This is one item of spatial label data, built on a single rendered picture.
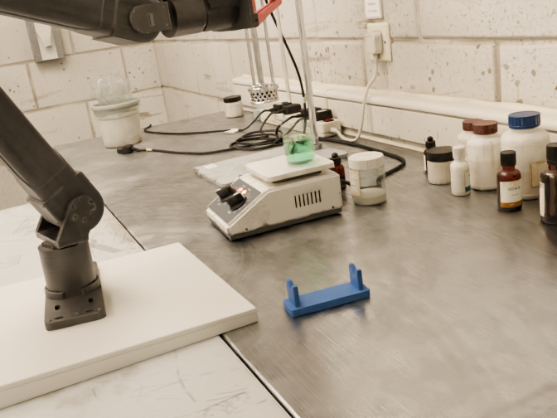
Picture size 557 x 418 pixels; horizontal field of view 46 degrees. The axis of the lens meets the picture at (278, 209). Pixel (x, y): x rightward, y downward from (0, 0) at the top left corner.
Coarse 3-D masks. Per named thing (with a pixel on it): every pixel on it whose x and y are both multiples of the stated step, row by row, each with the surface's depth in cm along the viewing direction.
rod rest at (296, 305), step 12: (360, 276) 78; (288, 288) 77; (336, 288) 80; (348, 288) 79; (360, 288) 78; (288, 300) 78; (300, 300) 78; (312, 300) 77; (324, 300) 77; (336, 300) 77; (348, 300) 77; (288, 312) 77; (300, 312) 76; (312, 312) 76
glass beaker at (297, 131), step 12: (288, 120) 109; (300, 120) 109; (312, 120) 105; (288, 132) 105; (300, 132) 105; (312, 132) 106; (288, 144) 106; (300, 144) 105; (312, 144) 106; (288, 156) 106; (300, 156) 106; (312, 156) 107
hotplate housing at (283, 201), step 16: (256, 176) 112; (304, 176) 107; (320, 176) 106; (336, 176) 106; (272, 192) 103; (288, 192) 104; (304, 192) 105; (320, 192) 106; (336, 192) 107; (208, 208) 113; (256, 208) 103; (272, 208) 104; (288, 208) 105; (304, 208) 106; (320, 208) 107; (336, 208) 108; (224, 224) 104; (240, 224) 102; (256, 224) 103; (272, 224) 105; (288, 224) 106
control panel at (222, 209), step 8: (232, 184) 113; (240, 184) 111; (248, 184) 109; (248, 192) 106; (256, 192) 104; (216, 200) 112; (248, 200) 104; (216, 208) 109; (224, 208) 108; (240, 208) 103; (224, 216) 105; (232, 216) 103
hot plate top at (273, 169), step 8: (264, 160) 114; (272, 160) 113; (280, 160) 112; (320, 160) 108; (328, 160) 108; (248, 168) 111; (256, 168) 109; (264, 168) 108; (272, 168) 108; (280, 168) 107; (288, 168) 106; (296, 168) 105; (304, 168) 105; (312, 168) 105; (320, 168) 106; (264, 176) 104; (272, 176) 103; (280, 176) 103; (288, 176) 104
